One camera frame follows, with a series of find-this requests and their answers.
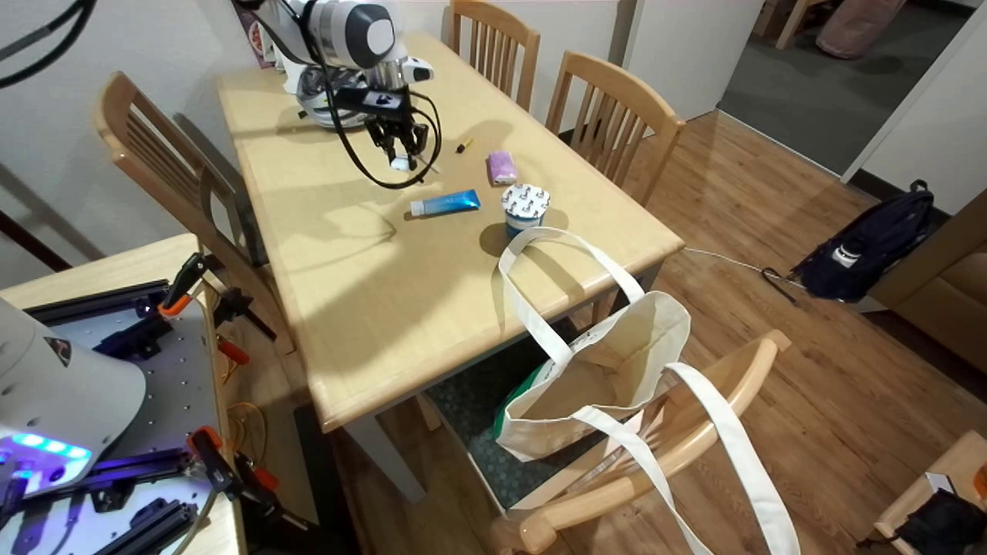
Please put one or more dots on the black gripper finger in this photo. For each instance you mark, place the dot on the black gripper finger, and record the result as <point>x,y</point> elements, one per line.
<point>394,145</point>
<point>416,143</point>

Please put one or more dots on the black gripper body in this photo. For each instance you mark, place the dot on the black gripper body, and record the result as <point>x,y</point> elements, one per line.
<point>375,108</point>

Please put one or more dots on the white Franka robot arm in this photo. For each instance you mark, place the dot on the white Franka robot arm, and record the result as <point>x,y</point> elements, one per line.
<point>339,34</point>

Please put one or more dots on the white robot base blue lights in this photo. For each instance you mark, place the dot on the white robot base blue lights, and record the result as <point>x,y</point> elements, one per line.
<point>63,395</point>

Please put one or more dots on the purple bar of soap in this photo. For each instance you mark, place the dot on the purple bar of soap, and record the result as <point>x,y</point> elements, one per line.
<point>500,169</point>

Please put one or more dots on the small black marker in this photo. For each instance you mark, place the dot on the small black marker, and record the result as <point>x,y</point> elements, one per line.
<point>467,145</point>

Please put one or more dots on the blue tube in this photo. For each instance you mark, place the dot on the blue tube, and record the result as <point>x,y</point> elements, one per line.
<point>445,205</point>

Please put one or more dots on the wooden slat-back chair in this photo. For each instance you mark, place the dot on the wooden slat-back chair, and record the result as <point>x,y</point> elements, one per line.
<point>615,121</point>
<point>164,166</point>
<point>493,46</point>

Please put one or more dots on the black orange clamp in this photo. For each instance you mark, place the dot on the black orange clamp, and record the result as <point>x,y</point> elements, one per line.
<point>239,309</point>
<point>242,477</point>
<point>185,279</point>

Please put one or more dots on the dark grey seat cushion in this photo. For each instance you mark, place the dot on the dark grey seat cushion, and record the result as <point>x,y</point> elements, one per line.
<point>467,405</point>

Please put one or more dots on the cream canvas tote bag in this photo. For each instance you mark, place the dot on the cream canvas tote bag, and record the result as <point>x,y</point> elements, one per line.
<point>604,361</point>

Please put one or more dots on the white table leg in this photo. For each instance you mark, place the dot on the white table leg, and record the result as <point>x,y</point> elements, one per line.
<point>387,457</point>

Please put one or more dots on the wooden robot cart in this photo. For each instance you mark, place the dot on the wooden robot cart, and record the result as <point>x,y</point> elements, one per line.
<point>202,389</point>

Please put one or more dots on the light wooden armchair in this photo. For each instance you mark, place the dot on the light wooden armchair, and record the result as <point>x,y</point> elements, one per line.
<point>659,453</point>

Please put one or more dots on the pink fabric object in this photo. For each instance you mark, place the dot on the pink fabric object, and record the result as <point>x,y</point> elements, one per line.
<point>859,24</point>

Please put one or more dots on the black backpack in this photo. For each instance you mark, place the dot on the black backpack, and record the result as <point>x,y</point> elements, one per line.
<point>868,249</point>

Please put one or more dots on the brown wooden cabinet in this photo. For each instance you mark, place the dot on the brown wooden cabinet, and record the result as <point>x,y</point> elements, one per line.
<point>951,295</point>

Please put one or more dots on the small wooden box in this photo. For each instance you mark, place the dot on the small wooden box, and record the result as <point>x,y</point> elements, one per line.
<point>928,483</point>

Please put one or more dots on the black item on box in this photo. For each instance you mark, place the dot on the black item on box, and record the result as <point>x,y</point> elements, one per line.
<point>944,524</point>

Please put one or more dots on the black mounting rail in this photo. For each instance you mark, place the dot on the black mounting rail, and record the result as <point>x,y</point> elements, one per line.
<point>94,300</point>

